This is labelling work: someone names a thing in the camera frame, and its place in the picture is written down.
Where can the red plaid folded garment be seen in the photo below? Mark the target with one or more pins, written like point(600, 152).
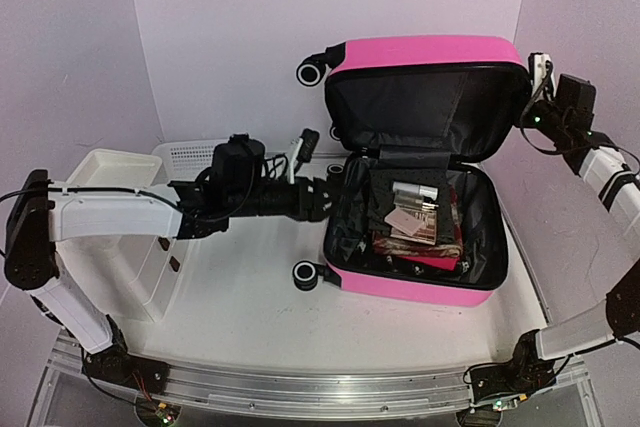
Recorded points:
point(449, 238)

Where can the white perforated plastic basket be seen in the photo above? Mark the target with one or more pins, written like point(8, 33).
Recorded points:
point(184, 160)

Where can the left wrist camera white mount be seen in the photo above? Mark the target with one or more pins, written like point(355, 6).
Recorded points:
point(293, 159)

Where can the pink hard-shell suitcase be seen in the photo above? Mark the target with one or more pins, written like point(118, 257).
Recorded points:
point(442, 102)

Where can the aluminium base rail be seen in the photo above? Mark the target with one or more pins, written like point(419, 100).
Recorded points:
point(353, 396)

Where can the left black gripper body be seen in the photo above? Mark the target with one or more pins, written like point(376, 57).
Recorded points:
point(251, 202)

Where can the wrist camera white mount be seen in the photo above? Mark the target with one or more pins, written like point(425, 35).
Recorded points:
point(293, 159)
point(539, 65)

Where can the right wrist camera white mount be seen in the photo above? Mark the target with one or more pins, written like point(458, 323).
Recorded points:
point(539, 65)

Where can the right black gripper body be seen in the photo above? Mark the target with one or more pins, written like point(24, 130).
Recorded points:
point(549, 125)

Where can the pink square compact case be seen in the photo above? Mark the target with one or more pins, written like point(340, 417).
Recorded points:
point(404, 221)

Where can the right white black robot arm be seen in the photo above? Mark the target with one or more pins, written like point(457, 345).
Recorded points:
point(539, 356)

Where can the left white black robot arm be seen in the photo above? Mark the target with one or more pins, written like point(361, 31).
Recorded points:
point(33, 265)

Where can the eyeshadow palette brown shades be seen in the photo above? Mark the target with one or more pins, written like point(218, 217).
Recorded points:
point(421, 208)

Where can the white rectangular foam box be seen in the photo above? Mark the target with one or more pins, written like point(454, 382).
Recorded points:
point(127, 267)

